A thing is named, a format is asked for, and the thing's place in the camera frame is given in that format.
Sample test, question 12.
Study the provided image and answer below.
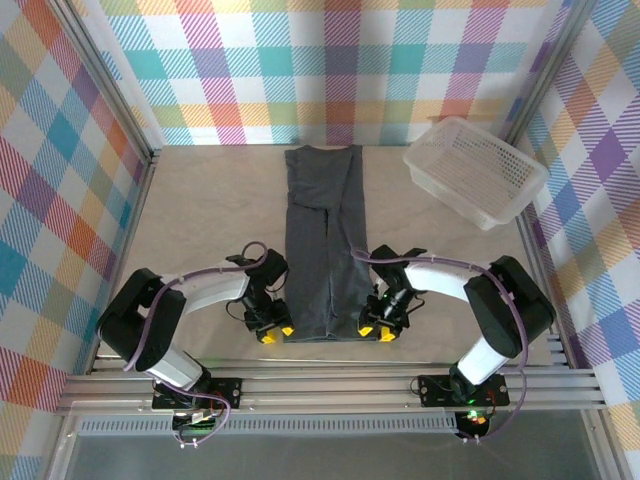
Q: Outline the grey-blue t-shirt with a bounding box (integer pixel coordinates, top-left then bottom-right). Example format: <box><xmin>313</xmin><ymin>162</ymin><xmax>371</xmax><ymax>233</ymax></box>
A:
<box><xmin>282</xmin><ymin>143</ymin><xmax>381</xmax><ymax>345</ymax></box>

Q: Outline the grey metal sheet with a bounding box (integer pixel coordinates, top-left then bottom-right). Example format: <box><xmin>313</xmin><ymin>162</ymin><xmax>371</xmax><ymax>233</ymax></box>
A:
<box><xmin>49</xmin><ymin>424</ymin><xmax>626</xmax><ymax>480</ymax></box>

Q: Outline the white perforated plastic basket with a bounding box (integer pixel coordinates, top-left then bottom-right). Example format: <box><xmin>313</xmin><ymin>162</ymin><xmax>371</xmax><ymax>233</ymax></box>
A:
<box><xmin>402</xmin><ymin>116</ymin><xmax>550</xmax><ymax>232</ymax></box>

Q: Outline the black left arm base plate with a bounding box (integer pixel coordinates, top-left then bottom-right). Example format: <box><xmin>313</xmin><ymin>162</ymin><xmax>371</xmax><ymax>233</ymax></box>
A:
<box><xmin>151</xmin><ymin>377</ymin><xmax>244</xmax><ymax>412</ymax></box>

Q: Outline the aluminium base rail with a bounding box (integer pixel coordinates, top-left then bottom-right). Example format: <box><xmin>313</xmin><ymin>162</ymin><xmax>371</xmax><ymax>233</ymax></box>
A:
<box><xmin>54</xmin><ymin>358</ymin><xmax>609</xmax><ymax>416</ymax></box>

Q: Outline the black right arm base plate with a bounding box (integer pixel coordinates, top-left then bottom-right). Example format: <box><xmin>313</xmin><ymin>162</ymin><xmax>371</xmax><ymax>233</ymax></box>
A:
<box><xmin>417</xmin><ymin>372</ymin><xmax>511</xmax><ymax>407</ymax></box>

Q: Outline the grey slotted cable duct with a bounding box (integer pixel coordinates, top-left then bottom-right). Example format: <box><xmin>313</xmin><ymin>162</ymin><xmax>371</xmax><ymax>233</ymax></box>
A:
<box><xmin>78</xmin><ymin>418</ymin><xmax>460</xmax><ymax>436</ymax></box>

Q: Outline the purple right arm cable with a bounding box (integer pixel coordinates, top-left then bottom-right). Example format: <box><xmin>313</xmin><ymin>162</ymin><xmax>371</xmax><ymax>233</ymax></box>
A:
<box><xmin>349</xmin><ymin>248</ymin><xmax>532</xmax><ymax>445</ymax></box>

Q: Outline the aluminium left side rail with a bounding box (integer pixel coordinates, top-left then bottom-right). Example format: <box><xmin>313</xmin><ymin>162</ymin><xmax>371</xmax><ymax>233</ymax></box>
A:
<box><xmin>88</xmin><ymin>149</ymin><xmax>161</xmax><ymax>374</ymax></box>

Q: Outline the aluminium right frame post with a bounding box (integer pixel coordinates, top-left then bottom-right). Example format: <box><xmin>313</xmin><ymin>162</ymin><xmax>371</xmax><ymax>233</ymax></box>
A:
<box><xmin>504</xmin><ymin>0</ymin><xmax>599</xmax><ymax>146</ymax></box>

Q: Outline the aluminium frame post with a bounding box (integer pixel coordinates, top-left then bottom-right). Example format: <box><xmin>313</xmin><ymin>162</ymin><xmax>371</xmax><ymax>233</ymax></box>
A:
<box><xmin>47</xmin><ymin>0</ymin><xmax>159</xmax><ymax>166</ymax></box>
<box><xmin>504</xmin><ymin>0</ymin><xmax>599</xmax><ymax>146</ymax></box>

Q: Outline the aluminium left frame post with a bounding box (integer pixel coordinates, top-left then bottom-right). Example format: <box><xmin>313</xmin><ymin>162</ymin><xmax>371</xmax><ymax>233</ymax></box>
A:
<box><xmin>47</xmin><ymin>0</ymin><xmax>159</xmax><ymax>166</ymax></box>

